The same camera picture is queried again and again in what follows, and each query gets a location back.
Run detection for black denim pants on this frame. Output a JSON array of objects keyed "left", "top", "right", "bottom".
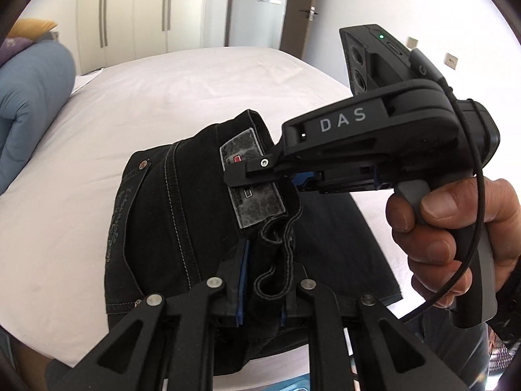
[{"left": 104, "top": 110, "right": 403, "bottom": 377}]

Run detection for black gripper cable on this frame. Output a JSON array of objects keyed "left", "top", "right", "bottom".
[{"left": 401, "top": 49, "right": 487, "bottom": 324}]

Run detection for white bed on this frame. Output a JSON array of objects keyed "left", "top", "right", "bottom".
[{"left": 0, "top": 47, "right": 408, "bottom": 391}]

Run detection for yellow pillow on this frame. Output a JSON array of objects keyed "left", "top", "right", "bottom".
[{"left": 8, "top": 18, "right": 58, "bottom": 41}]

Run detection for person's right hand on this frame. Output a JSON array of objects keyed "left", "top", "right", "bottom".
[{"left": 385, "top": 177, "right": 521, "bottom": 308}]

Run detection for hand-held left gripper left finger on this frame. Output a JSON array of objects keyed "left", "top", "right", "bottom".
[{"left": 45, "top": 239, "right": 251, "bottom": 391}]

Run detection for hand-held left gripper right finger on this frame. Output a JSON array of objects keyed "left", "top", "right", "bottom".
[{"left": 280, "top": 264, "right": 471, "bottom": 391}]

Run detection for blue rolled duvet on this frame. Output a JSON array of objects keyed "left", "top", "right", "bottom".
[{"left": 0, "top": 41, "right": 78, "bottom": 194}]

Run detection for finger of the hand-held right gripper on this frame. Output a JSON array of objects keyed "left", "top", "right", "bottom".
[
  {"left": 291, "top": 172, "right": 322, "bottom": 194},
  {"left": 224, "top": 140, "right": 286, "bottom": 190}
]

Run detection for white wardrobe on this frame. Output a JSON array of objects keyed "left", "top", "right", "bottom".
[{"left": 77, "top": 0, "right": 237, "bottom": 76}]

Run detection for purple pillow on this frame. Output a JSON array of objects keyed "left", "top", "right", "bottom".
[{"left": 0, "top": 35, "right": 31, "bottom": 66}]

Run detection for white paper sheet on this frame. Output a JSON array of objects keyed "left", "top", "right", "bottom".
[{"left": 71, "top": 69, "right": 102, "bottom": 92}]

